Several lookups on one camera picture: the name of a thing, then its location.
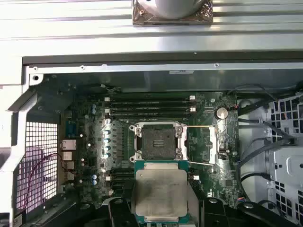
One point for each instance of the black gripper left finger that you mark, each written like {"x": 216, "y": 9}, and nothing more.
{"x": 120, "y": 212}

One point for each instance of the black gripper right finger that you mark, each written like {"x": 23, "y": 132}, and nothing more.
{"x": 215, "y": 212}

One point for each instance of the silver CPU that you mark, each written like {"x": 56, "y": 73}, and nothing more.
{"x": 161, "y": 189}

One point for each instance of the thin metal locking lever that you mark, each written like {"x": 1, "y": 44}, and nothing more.
{"x": 201, "y": 163}
{"x": 201, "y": 126}

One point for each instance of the metal socket cover frame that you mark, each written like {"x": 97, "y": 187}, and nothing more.
{"x": 212, "y": 146}

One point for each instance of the black RAM slot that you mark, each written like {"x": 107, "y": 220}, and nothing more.
{"x": 151, "y": 103}
{"x": 151, "y": 97}
{"x": 123, "y": 170}
{"x": 151, "y": 109}
{"x": 151, "y": 115}
{"x": 123, "y": 176}

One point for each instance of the CPU socket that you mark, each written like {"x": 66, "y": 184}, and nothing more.
{"x": 158, "y": 142}

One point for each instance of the green motherboard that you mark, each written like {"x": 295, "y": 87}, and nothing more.
{"x": 197, "y": 144}

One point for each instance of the metal drive cage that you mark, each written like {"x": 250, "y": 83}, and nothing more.
{"x": 286, "y": 165}

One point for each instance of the round coin battery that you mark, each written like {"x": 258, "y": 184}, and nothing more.
{"x": 221, "y": 113}

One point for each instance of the black open PC case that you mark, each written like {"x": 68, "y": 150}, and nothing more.
{"x": 142, "y": 68}

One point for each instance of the brown square base plate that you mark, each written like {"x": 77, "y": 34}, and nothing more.
{"x": 142, "y": 16}

